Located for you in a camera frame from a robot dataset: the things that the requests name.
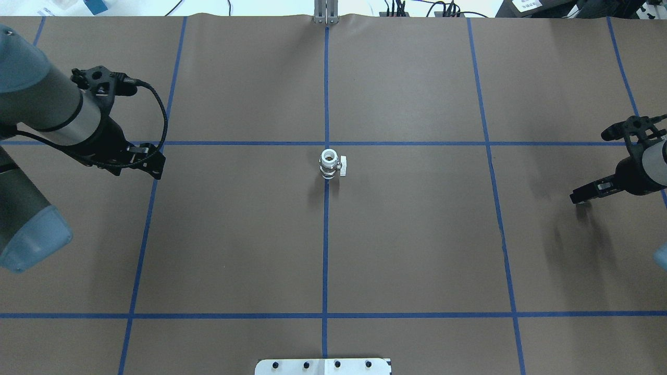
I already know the white pedestal base plate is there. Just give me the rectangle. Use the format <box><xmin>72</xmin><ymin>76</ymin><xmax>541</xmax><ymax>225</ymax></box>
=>
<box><xmin>254</xmin><ymin>358</ymin><xmax>393</xmax><ymax>374</ymax></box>

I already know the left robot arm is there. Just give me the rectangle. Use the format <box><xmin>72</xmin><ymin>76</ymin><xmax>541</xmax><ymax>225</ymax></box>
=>
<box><xmin>1</xmin><ymin>24</ymin><xmax>168</xmax><ymax>273</ymax></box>

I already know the left camera mount bracket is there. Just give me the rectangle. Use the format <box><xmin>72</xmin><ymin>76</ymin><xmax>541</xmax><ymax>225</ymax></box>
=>
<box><xmin>70</xmin><ymin>66</ymin><xmax>138</xmax><ymax>119</ymax></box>

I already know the teal box on bench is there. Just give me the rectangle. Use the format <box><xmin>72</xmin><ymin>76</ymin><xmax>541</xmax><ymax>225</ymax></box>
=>
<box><xmin>83</xmin><ymin>0</ymin><xmax>109</xmax><ymax>15</ymax></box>

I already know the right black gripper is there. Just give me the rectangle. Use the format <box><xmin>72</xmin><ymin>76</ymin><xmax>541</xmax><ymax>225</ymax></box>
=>
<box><xmin>570</xmin><ymin>157</ymin><xmax>652</xmax><ymax>204</ymax></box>

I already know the brown paper table cover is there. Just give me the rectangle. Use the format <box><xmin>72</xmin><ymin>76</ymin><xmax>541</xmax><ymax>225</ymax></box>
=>
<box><xmin>2</xmin><ymin>14</ymin><xmax>665</xmax><ymax>374</ymax></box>

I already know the white PPR valve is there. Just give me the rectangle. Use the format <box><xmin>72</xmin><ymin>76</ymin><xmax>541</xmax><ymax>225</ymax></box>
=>
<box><xmin>319</xmin><ymin>148</ymin><xmax>348</xmax><ymax>180</ymax></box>

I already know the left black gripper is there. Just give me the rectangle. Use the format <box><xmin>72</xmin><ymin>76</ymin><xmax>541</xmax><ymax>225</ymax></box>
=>
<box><xmin>78</xmin><ymin>117</ymin><xmax>166</xmax><ymax>180</ymax></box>

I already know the aluminium frame post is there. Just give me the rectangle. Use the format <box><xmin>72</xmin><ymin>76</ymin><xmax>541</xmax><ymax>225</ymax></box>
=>
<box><xmin>313</xmin><ymin>0</ymin><xmax>340</xmax><ymax>26</ymax></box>

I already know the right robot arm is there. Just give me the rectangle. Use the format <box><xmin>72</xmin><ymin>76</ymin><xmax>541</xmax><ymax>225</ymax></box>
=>
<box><xmin>570</xmin><ymin>139</ymin><xmax>666</xmax><ymax>205</ymax></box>

